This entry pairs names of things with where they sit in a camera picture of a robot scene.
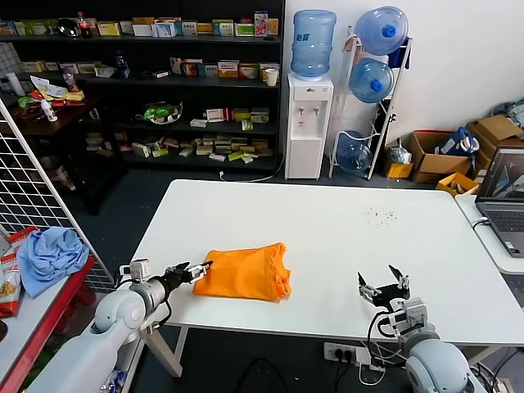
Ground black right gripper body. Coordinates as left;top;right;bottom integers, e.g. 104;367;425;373
373;282;412;309

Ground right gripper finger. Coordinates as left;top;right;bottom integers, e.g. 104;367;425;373
357;271;381;303
387;264;412;291

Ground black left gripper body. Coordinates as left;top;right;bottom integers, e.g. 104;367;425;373
162;268;192;290

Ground orange t-shirt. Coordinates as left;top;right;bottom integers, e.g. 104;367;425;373
192;242;292;303

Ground grey blue clothes pile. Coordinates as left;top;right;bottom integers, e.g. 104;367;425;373
490;97;524;129

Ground white power strip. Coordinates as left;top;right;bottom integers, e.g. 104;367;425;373
323;341;373;366

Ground large white table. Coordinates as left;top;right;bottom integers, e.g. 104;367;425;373
106;178;524;347

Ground small white side table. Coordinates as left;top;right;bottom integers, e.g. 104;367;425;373
454;192;524;275

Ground yellow storage bin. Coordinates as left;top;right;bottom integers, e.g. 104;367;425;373
435;171;481;197

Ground small yellow cardboard box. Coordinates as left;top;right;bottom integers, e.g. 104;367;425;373
383;160;415;179

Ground grey open laptop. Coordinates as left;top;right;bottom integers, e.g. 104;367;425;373
474;146;524;259

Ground blue white packet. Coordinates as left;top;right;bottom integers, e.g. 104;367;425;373
100;370;127;393

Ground open brown cardboard box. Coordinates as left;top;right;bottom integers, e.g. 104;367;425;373
408;129;474;184

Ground crumpled plastic bag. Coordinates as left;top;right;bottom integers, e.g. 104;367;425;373
387;144;413;165

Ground crumpled light blue cloth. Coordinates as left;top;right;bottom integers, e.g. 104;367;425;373
16;228;91;299

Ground blue water jug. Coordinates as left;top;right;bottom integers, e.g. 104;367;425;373
337;130;374;173
349;56;395;104
354;5;409;56
291;10;338;80

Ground red white shelf cart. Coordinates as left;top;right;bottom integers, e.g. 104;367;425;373
0;228;120;393

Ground blue bag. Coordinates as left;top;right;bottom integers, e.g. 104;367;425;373
437;126;481;157

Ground white water dispenser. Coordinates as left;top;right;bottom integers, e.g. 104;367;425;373
286;72;335;181

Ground green white patterned bowl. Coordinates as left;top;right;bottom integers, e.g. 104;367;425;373
136;101;184;125

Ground white metal jug rack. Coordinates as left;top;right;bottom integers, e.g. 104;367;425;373
328;25;413;182

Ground red snack bag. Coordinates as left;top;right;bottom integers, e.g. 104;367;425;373
0;252;23;320

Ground black shelf unit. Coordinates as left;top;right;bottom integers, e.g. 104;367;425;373
0;0;287;172

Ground tan cardboard box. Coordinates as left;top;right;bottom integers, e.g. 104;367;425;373
467;114;524;175

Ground dark wooden table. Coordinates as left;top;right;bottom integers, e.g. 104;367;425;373
0;90;130;217

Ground white plastic bottle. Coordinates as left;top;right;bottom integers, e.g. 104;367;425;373
41;99;59;124

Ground dark blue bottle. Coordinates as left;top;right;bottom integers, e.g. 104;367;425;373
115;51;132;80

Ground yellow white paper packets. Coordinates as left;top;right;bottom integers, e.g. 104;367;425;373
29;75;87;103

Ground dark blue cloth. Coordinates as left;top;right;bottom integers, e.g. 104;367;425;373
387;35;413;70

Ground blue white medicine box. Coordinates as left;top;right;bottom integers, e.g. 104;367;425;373
151;22;178;38

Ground white cylinder container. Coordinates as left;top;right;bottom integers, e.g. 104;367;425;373
5;72;28;97

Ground cola bottle red cap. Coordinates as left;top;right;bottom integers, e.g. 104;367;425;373
77;11;94;40

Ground shiny black helmet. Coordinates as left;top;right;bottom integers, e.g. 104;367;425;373
56;18;81;39

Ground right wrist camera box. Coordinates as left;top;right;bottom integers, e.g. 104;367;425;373
386;297;429;335

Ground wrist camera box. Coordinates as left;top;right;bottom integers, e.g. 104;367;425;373
119;259;151;283
386;297;429;335

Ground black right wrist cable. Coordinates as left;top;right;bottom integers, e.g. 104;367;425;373
367;310;404;361

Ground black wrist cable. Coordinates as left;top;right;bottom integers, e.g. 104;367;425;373
367;310;404;361
145;301;174;328

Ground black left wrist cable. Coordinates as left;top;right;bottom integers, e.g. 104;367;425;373
145;301;174;328

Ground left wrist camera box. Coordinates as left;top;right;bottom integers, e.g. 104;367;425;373
119;259;151;283

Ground black plug cord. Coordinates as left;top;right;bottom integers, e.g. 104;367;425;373
334;354;350;393

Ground white power cable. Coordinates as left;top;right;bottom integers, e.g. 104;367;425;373
219;151;287;183

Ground black looped power cable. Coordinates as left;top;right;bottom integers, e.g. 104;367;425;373
233;357;288;393

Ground white wire grid panel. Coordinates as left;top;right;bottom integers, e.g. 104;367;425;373
0;97;120;295

